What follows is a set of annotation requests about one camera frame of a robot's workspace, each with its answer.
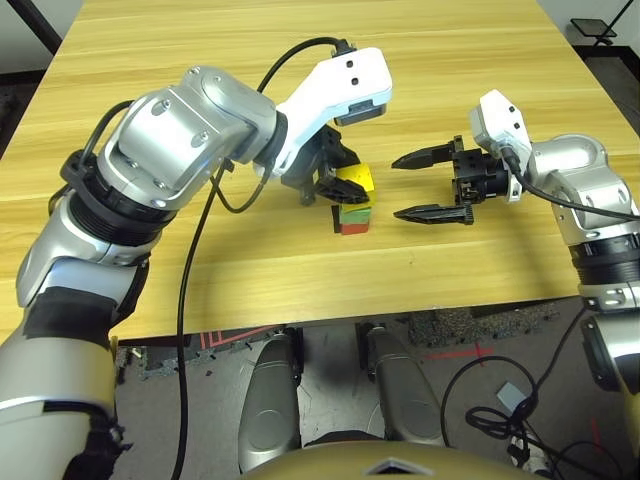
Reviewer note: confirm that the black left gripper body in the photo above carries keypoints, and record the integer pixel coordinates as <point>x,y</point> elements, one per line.
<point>315,165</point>

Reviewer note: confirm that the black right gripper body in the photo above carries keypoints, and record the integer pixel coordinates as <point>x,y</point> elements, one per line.
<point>480,175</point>

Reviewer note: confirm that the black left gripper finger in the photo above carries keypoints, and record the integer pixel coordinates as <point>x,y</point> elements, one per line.
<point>346,154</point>
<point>345,191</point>

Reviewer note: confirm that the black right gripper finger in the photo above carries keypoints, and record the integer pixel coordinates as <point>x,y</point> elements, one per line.
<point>425,157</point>
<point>435,214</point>

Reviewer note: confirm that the yellow wooden block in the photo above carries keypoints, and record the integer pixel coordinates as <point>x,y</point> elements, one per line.
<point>362,177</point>

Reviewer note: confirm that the green wooden block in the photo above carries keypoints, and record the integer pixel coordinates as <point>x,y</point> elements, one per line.
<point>357,214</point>

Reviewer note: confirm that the red wooden block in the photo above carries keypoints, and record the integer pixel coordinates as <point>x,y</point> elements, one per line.
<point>355,229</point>

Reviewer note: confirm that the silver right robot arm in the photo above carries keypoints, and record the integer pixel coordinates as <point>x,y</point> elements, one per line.
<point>575,165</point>

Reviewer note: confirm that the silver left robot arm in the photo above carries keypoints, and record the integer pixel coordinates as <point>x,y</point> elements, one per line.
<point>175,130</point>

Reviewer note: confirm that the black speckled rubber floor mat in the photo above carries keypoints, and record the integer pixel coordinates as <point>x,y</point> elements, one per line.
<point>475,325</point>

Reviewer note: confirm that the grey right robot leg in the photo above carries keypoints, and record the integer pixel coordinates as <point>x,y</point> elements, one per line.
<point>405,390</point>

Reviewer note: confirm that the grey robot leg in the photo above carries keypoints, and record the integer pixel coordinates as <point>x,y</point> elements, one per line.
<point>270,395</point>
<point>405,390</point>

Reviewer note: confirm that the black metal stand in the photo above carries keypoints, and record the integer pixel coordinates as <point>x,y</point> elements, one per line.
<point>592,25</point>

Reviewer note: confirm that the grey power adapter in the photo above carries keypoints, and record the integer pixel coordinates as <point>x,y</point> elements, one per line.
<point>511,395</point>

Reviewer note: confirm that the grey left robot leg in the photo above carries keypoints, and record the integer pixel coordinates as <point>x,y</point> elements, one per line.
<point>270,395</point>

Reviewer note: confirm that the tan robot torso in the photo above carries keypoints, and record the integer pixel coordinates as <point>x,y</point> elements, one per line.
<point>350,465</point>

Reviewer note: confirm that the black diagonal metal bar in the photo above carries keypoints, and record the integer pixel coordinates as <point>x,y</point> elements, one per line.
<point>37,25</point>

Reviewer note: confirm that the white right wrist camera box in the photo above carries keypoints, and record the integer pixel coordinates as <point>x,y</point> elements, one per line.
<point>497,117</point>

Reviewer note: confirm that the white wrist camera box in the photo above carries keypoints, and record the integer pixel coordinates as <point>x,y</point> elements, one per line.
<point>497,117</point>
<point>350,80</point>

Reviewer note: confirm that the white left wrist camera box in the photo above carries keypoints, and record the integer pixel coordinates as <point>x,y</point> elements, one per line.
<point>350,80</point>

